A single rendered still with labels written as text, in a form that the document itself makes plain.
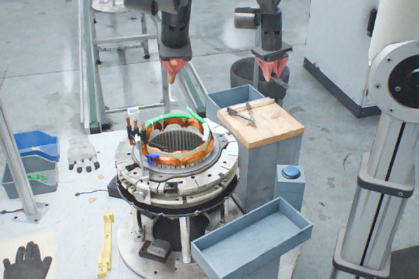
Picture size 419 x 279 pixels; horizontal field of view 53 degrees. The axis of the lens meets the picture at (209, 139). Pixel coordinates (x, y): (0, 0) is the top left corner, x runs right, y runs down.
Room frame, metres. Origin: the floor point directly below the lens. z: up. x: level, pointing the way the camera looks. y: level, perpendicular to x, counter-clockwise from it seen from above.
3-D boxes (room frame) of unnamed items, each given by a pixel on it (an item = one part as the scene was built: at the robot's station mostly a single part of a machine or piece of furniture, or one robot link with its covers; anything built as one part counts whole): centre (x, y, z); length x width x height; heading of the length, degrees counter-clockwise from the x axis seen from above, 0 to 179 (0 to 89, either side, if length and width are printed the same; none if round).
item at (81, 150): (1.28, 0.48, 0.79); 0.24 x 0.12 x 0.02; 14
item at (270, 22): (1.12, -0.17, 1.35); 0.07 x 0.06 x 0.07; 67
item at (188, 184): (0.88, 0.09, 1.09); 0.32 x 0.32 x 0.01
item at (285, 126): (1.08, -0.15, 1.05); 0.20 x 0.19 x 0.02; 25
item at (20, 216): (0.98, 0.57, 0.78); 0.09 x 0.09 x 0.01; 79
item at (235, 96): (1.22, -0.09, 0.92); 0.17 x 0.11 x 0.28; 115
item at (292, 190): (0.85, -0.21, 0.91); 0.07 x 0.07 x 0.25; 84
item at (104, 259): (0.83, 0.30, 0.80); 0.22 x 0.04 x 0.03; 8
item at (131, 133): (0.79, 0.16, 1.21); 0.04 x 0.04 x 0.03; 17
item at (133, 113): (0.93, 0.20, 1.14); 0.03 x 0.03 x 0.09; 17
